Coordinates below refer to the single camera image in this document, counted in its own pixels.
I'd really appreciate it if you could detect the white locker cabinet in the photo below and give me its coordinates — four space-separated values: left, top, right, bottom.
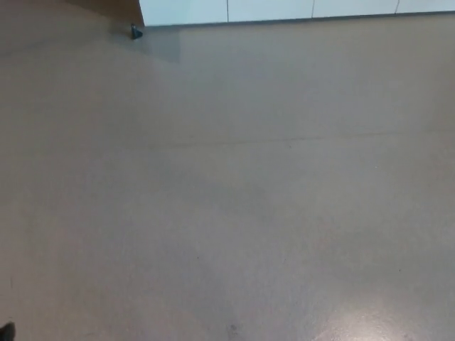
138 0 455 27

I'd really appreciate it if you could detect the brown wooden panel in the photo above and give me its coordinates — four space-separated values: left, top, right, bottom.
0 0 145 55

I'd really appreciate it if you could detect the white locker door 2D04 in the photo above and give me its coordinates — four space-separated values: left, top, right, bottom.
139 0 229 27

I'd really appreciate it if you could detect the white unnumbered short locker door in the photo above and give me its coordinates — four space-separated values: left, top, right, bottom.
312 0 400 18

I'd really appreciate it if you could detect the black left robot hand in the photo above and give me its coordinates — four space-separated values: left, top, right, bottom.
0 321 17 341

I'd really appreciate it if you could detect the white locker door 2D08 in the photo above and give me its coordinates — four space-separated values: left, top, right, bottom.
227 0 315 22

